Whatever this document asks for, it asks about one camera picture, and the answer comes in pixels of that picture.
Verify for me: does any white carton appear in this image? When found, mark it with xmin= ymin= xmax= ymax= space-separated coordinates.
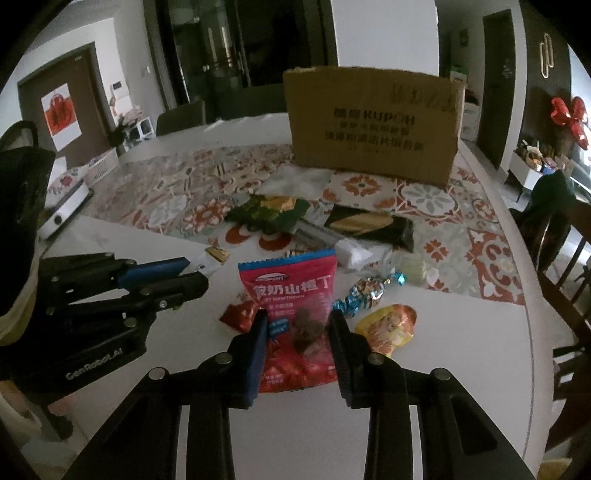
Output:
xmin=462 ymin=102 xmax=481 ymax=141

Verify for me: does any yellow snack packet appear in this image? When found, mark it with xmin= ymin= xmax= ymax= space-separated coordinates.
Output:
xmin=355 ymin=303 xmax=419 ymax=358

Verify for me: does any black cloth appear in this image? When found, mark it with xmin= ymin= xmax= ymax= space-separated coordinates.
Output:
xmin=529 ymin=170 xmax=578 ymax=220

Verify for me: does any gold wall ornament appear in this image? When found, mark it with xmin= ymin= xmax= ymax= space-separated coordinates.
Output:
xmin=538 ymin=33 xmax=553 ymax=79

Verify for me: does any red snack packet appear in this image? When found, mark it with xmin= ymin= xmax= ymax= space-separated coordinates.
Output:
xmin=238 ymin=249 xmax=340 ymax=394

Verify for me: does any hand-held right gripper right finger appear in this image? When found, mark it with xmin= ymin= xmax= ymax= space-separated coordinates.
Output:
xmin=328 ymin=308 xmax=539 ymax=480

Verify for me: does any white sideboard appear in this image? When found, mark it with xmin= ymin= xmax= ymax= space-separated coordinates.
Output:
xmin=507 ymin=150 xmax=557 ymax=201

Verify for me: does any wooden chair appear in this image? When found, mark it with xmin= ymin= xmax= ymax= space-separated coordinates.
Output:
xmin=508 ymin=203 xmax=591 ymax=453

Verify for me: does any dark glass door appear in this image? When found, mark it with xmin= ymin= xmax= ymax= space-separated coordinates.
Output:
xmin=157 ymin=0 xmax=338 ymax=112

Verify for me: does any patterned table runner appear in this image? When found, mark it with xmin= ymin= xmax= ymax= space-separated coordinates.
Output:
xmin=85 ymin=143 xmax=527 ymax=305

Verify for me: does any red paper poster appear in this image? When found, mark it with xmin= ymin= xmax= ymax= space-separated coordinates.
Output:
xmin=41 ymin=83 xmax=84 ymax=151

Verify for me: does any blue foil candy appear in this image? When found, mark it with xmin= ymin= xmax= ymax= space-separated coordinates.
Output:
xmin=332 ymin=272 xmax=407 ymax=319

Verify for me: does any pale green round candy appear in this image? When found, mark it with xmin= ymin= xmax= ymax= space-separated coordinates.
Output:
xmin=397 ymin=259 xmax=439 ymax=289

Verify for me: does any black bag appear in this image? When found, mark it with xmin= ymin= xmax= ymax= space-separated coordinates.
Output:
xmin=0 ymin=121 xmax=56 ymax=324

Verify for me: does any small dark chair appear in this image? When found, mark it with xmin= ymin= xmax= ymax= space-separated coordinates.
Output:
xmin=156 ymin=100 xmax=206 ymax=137

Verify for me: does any wide dark chair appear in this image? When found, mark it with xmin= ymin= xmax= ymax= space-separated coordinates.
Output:
xmin=217 ymin=88 xmax=288 ymax=121

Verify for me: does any dark biscuit packet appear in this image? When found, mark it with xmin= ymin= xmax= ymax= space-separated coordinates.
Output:
xmin=324 ymin=204 xmax=415 ymax=254

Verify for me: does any white basket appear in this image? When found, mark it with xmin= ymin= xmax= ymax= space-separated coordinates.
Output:
xmin=85 ymin=150 xmax=118 ymax=185

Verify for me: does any small red candy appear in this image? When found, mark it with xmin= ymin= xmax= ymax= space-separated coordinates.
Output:
xmin=219 ymin=300 xmax=259 ymax=333

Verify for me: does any dark room door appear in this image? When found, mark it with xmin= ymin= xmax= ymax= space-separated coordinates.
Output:
xmin=475 ymin=10 xmax=515 ymax=169

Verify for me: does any brown door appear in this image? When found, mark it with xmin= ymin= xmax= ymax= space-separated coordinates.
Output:
xmin=17 ymin=41 xmax=116 ymax=167

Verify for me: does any white flat appliance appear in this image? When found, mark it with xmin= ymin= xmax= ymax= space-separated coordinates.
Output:
xmin=39 ymin=180 xmax=95 ymax=240

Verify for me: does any silver snack packet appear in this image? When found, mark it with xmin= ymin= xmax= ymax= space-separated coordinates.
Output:
xmin=295 ymin=222 xmax=345 ymax=252

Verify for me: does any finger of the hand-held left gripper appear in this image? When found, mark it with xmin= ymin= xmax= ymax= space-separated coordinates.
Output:
xmin=46 ymin=271 xmax=208 ymax=321
xmin=41 ymin=253 xmax=190 ymax=296

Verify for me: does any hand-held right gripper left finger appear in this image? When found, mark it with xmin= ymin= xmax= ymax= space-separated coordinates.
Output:
xmin=62 ymin=309 xmax=271 ymax=480

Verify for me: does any small white gold packet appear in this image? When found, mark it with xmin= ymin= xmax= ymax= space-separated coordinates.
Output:
xmin=194 ymin=247 xmax=232 ymax=278

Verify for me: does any brown cardboard box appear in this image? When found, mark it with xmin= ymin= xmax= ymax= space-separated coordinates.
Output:
xmin=283 ymin=67 xmax=467 ymax=188

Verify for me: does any clear plastic wrapper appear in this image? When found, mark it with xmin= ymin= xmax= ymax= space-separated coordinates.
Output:
xmin=256 ymin=165 xmax=334 ymax=200

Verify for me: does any floral cloth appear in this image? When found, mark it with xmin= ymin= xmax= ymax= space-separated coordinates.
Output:
xmin=48 ymin=165 xmax=89 ymax=195

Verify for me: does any green snack packet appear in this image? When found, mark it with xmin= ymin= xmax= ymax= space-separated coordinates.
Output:
xmin=226 ymin=195 xmax=310 ymax=234

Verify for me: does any small white shelf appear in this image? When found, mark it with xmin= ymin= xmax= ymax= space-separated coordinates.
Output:
xmin=124 ymin=116 xmax=154 ymax=141

